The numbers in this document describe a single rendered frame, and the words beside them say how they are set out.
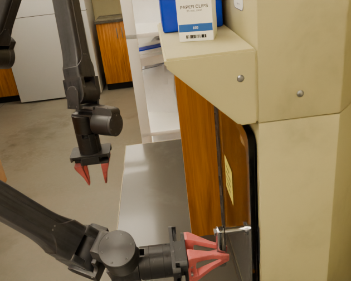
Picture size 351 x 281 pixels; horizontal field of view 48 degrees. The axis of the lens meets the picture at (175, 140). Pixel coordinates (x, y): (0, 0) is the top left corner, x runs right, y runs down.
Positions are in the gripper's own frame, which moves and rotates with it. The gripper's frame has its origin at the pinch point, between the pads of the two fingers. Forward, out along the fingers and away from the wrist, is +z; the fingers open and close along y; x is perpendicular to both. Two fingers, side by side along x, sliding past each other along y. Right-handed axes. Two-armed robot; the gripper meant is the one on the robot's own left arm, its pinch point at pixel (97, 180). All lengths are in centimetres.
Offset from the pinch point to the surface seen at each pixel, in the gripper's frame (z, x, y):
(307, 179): -21, -46, 39
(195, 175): -2.4, -8.8, 26.0
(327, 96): -33, -46, 41
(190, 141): -12.0, -8.8, 25.6
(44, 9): -14, 443, -114
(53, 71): 66, 443, -121
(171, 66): -40, -46, 22
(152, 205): 16.1, 8.9, 13.0
